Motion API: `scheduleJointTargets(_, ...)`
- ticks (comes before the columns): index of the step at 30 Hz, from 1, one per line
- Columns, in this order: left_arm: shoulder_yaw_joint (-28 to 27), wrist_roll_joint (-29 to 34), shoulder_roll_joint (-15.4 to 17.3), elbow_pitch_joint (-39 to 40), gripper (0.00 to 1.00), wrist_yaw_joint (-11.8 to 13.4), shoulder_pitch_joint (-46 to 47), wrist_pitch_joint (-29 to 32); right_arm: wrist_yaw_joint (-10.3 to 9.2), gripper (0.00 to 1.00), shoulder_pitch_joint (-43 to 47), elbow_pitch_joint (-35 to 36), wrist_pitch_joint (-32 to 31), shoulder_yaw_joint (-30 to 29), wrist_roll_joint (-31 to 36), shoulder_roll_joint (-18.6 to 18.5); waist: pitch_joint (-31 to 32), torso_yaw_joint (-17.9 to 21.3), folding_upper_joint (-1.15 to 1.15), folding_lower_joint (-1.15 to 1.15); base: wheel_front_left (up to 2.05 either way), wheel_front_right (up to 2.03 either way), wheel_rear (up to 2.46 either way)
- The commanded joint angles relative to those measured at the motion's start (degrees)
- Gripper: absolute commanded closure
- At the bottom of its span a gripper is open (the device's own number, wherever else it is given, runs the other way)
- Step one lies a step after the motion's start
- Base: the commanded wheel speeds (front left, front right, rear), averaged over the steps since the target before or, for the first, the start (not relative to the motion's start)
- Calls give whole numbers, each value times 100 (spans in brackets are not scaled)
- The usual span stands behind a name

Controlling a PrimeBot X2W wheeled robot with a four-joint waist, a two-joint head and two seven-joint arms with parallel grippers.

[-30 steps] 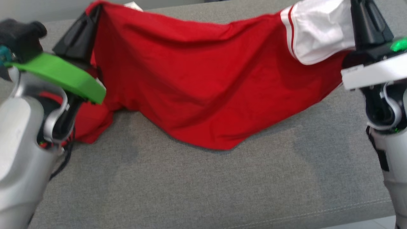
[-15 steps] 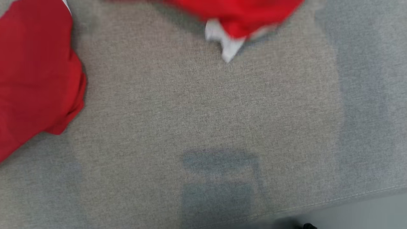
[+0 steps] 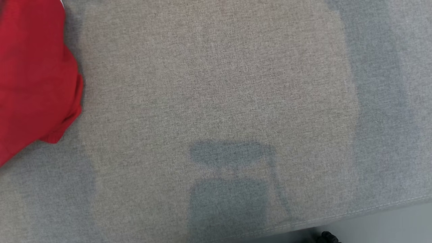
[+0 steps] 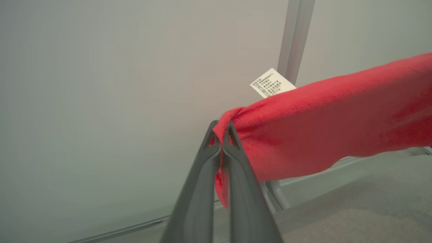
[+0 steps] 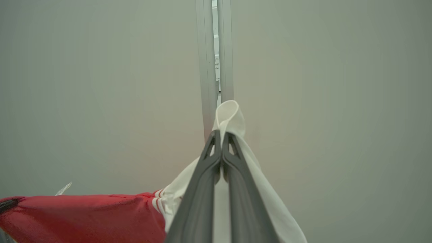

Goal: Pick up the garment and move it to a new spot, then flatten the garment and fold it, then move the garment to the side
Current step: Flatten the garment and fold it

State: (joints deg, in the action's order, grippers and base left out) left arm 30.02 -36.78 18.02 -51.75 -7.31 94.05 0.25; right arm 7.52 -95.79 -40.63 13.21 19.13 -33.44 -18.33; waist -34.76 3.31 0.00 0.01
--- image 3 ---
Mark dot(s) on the red garment with Bulls print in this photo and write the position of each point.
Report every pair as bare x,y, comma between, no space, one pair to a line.
30,67

